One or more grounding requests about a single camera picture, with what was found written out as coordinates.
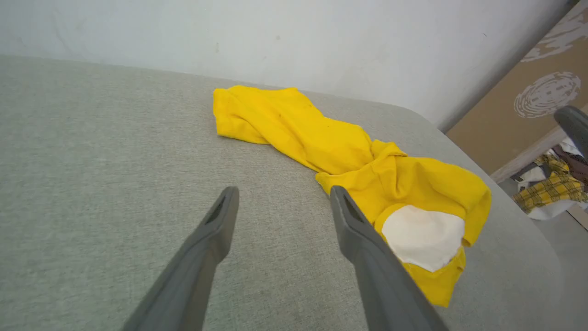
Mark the yellow plaid garment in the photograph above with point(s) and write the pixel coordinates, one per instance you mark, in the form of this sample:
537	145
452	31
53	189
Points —
556	188

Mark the pale wooden strip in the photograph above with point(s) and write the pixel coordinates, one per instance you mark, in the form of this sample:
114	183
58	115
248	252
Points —
523	158

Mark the brown patterned board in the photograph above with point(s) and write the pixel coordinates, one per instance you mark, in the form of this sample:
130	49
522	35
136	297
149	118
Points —
496	133

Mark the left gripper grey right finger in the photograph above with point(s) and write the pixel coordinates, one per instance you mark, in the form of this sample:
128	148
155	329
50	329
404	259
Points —
381	285

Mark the yellow t-shirt garment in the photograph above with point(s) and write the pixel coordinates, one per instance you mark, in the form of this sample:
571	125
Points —
285	124

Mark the yellow plaid cloth pile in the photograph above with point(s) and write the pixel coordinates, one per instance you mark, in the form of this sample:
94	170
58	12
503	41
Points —
546	211

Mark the dark grey laundry basket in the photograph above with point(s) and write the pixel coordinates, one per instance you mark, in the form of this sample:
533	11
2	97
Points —
574	124

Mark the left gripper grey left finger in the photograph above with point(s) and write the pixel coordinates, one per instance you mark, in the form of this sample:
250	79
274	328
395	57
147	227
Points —
193	276

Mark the grey fabric sofa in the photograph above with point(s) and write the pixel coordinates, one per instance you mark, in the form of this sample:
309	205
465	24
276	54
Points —
92	161

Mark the dark brown garment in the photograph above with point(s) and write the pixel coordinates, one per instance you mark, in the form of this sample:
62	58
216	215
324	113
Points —
576	168

